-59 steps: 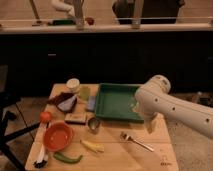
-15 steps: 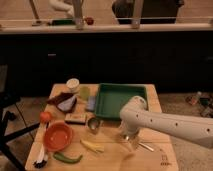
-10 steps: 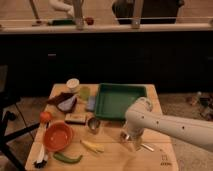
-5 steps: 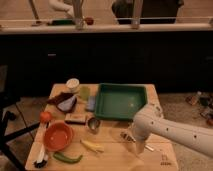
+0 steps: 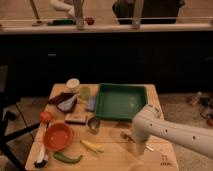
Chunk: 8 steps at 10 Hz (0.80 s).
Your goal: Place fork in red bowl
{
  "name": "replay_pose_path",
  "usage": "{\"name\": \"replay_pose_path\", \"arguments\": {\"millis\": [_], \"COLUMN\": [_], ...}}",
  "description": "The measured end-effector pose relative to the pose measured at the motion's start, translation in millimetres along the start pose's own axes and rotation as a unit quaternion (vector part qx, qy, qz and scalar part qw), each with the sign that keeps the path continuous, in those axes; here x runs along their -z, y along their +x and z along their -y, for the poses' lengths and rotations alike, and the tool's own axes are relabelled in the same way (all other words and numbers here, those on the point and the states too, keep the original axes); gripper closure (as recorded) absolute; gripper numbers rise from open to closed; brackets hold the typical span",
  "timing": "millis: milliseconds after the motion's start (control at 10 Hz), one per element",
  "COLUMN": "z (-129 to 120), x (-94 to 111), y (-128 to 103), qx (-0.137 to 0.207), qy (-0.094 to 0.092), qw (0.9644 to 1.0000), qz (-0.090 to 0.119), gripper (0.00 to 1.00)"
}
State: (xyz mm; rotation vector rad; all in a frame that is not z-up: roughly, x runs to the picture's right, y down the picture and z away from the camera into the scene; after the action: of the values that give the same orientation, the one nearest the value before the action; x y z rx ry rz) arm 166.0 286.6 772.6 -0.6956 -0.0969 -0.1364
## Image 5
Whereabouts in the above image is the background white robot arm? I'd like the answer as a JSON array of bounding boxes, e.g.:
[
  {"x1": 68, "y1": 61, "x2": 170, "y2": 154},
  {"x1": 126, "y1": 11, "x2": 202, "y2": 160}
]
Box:
[{"x1": 49, "y1": 0, "x2": 75, "y2": 17}]

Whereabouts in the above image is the green plastic tray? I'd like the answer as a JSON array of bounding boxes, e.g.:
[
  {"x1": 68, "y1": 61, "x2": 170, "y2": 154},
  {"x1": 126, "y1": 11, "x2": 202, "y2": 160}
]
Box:
[{"x1": 95, "y1": 83, "x2": 148, "y2": 121}]

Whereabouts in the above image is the background green tray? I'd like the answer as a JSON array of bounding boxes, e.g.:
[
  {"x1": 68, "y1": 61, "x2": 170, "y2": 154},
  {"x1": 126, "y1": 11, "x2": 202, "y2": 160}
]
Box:
[{"x1": 52, "y1": 19, "x2": 75, "y2": 26}]

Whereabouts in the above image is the yellow green cup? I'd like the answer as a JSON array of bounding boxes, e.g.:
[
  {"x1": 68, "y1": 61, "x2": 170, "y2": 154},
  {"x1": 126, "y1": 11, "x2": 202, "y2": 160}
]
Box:
[{"x1": 79, "y1": 86, "x2": 90, "y2": 101}]

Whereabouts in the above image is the blue sponge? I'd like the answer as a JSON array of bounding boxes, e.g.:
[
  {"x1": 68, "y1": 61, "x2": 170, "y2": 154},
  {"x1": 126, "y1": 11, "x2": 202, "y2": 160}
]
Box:
[{"x1": 86, "y1": 96, "x2": 96, "y2": 112}]

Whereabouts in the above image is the red plastic bowl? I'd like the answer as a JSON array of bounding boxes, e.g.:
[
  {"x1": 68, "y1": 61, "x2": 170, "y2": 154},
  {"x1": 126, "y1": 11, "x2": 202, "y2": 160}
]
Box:
[{"x1": 43, "y1": 122, "x2": 74, "y2": 152}]

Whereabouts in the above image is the person in dark clothes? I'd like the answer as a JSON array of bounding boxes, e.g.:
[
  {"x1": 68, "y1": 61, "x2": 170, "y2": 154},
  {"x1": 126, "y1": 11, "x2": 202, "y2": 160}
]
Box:
[{"x1": 112, "y1": 0, "x2": 185, "y2": 24}]

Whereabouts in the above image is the wooden block sponge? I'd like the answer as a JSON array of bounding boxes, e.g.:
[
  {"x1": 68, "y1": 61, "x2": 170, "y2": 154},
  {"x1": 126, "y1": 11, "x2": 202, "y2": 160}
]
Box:
[{"x1": 65, "y1": 114, "x2": 87, "y2": 124}]

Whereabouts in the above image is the green chili pepper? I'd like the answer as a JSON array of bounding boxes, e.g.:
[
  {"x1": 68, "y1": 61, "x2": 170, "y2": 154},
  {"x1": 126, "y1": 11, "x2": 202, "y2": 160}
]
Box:
[{"x1": 53, "y1": 152, "x2": 82, "y2": 164}]

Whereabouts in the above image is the black tripod stand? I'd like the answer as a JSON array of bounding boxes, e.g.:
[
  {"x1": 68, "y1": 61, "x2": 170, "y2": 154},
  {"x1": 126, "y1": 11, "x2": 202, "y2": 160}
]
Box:
[{"x1": 0, "y1": 64, "x2": 41, "y2": 171}]

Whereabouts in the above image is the silver metal fork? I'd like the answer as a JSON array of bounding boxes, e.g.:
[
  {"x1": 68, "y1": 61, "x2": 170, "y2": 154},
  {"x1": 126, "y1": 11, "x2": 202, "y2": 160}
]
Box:
[{"x1": 120, "y1": 132, "x2": 154, "y2": 152}]

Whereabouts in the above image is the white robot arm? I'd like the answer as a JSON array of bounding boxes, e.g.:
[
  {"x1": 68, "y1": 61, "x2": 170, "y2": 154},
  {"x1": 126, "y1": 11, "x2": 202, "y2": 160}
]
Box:
[{"x1": 132, "y1": 104, "x2": 213, "y2": 158}]

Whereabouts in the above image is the red tomato toy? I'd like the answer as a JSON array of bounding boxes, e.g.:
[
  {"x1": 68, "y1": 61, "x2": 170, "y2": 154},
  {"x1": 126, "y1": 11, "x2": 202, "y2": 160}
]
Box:
[{"x1": 40, "y1": 111, "x2": 52, "y2": 123}]

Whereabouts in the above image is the white round container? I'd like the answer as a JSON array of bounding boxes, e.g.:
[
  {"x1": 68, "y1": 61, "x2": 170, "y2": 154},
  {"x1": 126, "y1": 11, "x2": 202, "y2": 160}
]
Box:
[{"x1": 66, "y1": 78, "x2": 80, "y2": 93}]

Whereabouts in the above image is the small metal cup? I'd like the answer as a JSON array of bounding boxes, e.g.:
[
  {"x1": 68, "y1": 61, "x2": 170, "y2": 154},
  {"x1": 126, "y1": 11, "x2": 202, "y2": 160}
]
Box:
[{"x1": 87, "y1": 117, "x2": 101, "y2": 134}]

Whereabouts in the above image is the dark red cloth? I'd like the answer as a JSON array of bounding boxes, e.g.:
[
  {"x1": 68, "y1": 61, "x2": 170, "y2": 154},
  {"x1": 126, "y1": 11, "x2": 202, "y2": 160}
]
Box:
[{"x1": 48, "y1": 92, "x2": 75, "y2": 105}]

